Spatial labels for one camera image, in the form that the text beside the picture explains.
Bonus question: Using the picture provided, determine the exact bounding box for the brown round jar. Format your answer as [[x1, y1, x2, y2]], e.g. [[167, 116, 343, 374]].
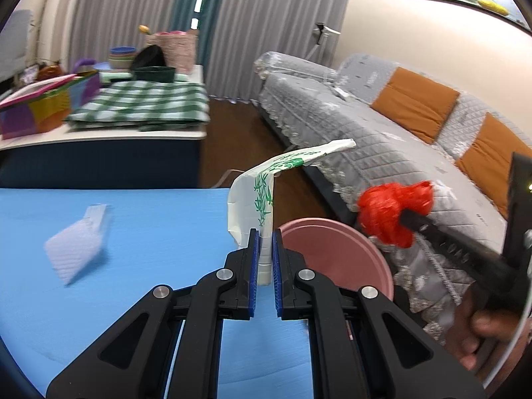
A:
[[37, 62, 63, 81]]

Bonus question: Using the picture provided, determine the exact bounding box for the white bamboo print bag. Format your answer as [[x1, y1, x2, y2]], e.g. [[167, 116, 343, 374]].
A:
[[226, 138, 357, 287]]

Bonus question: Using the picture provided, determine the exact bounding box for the small red plastic bag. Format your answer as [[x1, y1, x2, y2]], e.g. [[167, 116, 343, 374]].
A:
[[357, 181, 435, 248]]

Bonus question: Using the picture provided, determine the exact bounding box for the black bowl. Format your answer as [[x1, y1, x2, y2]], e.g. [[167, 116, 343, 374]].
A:
[[131, 44, 167, 71]]

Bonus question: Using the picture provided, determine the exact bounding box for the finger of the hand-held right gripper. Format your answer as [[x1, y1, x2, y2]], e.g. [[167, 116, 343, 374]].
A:
[[399, 210, 458, 254]]

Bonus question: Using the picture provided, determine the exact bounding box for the person's right hand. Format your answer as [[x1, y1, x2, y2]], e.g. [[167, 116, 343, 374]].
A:
[[447, 283, 528, 372]]

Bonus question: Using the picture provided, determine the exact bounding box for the pink basin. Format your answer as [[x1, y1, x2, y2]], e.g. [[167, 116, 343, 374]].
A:
[[276, 218, 395, 302]]

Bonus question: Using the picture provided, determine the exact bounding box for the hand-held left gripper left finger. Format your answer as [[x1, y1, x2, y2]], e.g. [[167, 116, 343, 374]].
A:
[[46, 228, 262, 399]]

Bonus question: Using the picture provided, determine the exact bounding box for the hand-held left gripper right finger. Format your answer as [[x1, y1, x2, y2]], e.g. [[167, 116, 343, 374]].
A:
[[271, 228, 487, 399]]

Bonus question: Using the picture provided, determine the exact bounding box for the printed wall hanging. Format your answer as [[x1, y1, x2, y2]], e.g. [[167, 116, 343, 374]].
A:
[[0, 9, 33, 79]]

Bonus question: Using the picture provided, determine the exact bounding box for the sofa with grey cover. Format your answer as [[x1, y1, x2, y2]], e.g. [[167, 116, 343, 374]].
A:
[[253, 51, 532, 341]]

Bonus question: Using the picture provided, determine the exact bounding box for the white foam net sleeve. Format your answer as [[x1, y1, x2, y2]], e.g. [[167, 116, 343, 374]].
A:
[[44, 203, 109, 287]]

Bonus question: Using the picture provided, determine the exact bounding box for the green checked cloth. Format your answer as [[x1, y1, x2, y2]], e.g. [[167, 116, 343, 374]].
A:
[[64, 80, 210, 131]]

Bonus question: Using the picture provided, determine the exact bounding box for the orange cushion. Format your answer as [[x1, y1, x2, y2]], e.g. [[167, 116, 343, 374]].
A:
[[455, 112, 532, 219], [372, 66, 460, 144]]

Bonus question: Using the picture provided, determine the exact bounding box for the dark green pot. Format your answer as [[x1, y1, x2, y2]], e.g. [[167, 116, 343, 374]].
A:
[[134, 66, 176, 84]]

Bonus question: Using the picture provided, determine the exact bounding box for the dark cabinet with white top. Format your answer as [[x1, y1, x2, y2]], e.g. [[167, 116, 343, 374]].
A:
[[0, 64, 208, 190]]

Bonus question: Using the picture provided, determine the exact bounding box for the teal curtain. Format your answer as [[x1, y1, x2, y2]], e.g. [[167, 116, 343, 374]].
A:
[[170, 0, 229, 65]]

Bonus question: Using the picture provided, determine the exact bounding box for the stack of blue bowls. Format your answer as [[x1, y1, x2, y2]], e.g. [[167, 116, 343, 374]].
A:
[[109, 47, 138, 69]]

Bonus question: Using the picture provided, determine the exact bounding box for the pink woven basket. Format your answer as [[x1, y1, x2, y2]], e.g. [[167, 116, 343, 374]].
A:
[[145, 31, 196, 74]]

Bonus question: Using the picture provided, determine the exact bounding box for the colourful box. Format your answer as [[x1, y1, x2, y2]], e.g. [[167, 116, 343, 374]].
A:
[[0, 70, 100, 140]]

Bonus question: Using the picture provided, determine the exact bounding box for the grey curtain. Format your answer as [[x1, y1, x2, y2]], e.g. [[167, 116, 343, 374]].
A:
[[203, 0, 358, 102], [68, 0, 186, 71]]

